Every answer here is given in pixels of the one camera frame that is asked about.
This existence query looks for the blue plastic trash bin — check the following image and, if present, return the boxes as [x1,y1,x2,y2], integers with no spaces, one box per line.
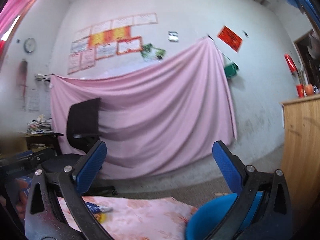
[184,191,263,240]

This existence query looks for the person's left hand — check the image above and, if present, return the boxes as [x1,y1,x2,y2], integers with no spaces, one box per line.
[10,179,29,219]

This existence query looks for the wooden desk shelf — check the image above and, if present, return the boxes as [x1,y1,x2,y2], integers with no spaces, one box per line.
[1,133,63,159]

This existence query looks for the dark blue snack bag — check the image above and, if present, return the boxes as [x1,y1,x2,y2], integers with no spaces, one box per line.
[85,202,113,214]

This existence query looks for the stack of books papers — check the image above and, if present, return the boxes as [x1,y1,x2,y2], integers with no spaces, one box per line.
[27,114,54,134]

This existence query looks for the yellow wrapper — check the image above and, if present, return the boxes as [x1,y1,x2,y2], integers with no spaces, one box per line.
[94,213,107,224]

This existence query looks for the black office chair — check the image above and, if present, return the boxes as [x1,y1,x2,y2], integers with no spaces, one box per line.
[41,97,118,197]

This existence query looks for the pink floral table cloth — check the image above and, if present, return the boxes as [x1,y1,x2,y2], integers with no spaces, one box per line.
[56,195,198,240]

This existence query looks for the wooden cabinet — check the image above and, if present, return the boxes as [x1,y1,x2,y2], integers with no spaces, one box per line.
[281,95,319,210]

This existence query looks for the pink hanging cloth sheet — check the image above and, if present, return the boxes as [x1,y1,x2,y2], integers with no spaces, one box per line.
[50,37,237,180]

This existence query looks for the green hanging dustpan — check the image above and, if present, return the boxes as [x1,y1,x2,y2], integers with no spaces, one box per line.
[224,63,239,80]

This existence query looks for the red cup on cabinet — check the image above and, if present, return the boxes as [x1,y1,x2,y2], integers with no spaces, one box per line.
[296,84,305,98]

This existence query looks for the orange cup on cabinet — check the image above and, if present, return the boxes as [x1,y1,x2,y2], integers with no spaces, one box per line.
[304,84,314,96]

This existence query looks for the red diamond paper poster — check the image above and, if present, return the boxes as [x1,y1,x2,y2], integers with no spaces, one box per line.
[217,26,243,52]

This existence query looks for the green photo poster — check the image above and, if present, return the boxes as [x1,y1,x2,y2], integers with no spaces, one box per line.
[140,43,166,61]

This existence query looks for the red tassel wall decoration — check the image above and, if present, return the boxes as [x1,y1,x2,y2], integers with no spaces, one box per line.
[17,59,28,99]

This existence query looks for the round wall clock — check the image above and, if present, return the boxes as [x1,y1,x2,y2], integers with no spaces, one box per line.
[23,37,36,54]

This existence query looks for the wall certificates cluster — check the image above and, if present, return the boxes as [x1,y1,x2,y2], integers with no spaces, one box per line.
[67,12,158,75]

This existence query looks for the small framed wall picture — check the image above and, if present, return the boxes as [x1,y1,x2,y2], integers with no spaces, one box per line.
[168,31,179,42]

